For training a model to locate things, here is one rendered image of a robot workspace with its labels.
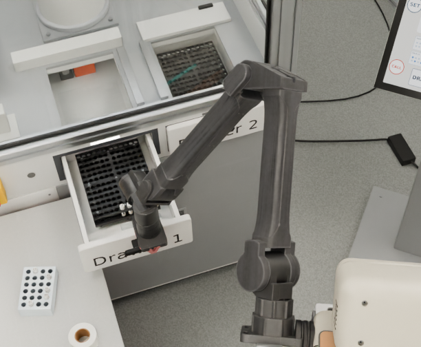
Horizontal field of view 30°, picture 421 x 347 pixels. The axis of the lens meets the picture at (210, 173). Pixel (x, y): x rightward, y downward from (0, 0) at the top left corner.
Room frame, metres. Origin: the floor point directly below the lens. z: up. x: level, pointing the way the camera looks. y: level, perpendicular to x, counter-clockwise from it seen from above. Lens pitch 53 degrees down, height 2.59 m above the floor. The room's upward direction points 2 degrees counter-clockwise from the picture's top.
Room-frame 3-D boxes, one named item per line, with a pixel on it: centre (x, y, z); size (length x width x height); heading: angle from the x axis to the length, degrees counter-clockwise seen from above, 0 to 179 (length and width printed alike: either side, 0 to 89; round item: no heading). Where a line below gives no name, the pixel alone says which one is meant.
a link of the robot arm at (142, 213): (1.04, 0.16, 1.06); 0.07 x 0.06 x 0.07; 24
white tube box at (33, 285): (0.98, 0.46, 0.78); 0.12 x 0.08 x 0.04; 179
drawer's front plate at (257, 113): (1.43, -0.02, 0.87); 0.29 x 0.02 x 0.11; 106
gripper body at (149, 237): (1.03, 0.15, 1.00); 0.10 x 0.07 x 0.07; 16
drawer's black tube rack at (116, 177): (1.25, 0.25, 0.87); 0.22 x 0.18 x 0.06; 16
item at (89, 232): (1.26, 0.25, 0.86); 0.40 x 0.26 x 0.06; 16
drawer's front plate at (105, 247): (1.06, 0.19, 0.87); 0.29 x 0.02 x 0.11; 106
